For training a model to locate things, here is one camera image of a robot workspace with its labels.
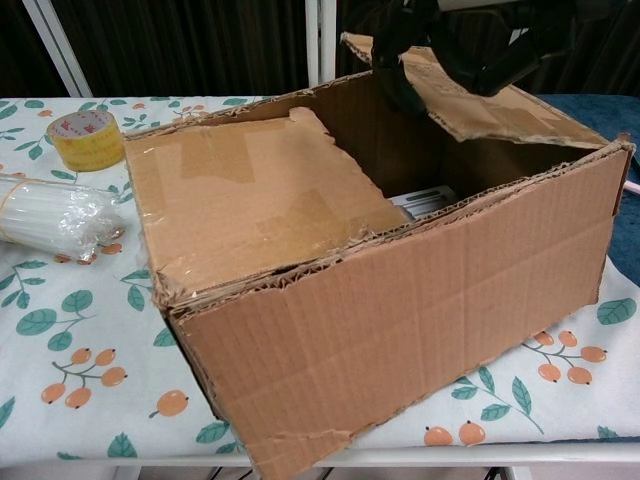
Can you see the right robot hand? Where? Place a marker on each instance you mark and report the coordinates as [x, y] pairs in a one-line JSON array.
[[480, 50]]

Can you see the brown cardboard box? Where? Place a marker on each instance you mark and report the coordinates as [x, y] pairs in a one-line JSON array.
[[400, 325]]

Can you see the white flat pack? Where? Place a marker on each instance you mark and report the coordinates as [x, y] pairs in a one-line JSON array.
[[425, 194], [432, 209]]

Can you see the pink toothbrush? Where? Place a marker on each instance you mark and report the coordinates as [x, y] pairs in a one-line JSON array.
[[634, 187]]

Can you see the yellow packing tape roll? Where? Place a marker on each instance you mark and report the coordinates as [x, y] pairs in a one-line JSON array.
[[85, 145]]

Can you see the bundle of white straws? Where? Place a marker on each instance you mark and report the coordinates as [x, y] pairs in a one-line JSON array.
[[45, 215]]

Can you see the floral leaf print tablecloth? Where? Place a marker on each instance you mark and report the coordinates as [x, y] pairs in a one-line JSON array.
[[75, 325]]

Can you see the white frame post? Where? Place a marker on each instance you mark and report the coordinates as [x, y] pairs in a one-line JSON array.
[[57, 50], [320, 45]]

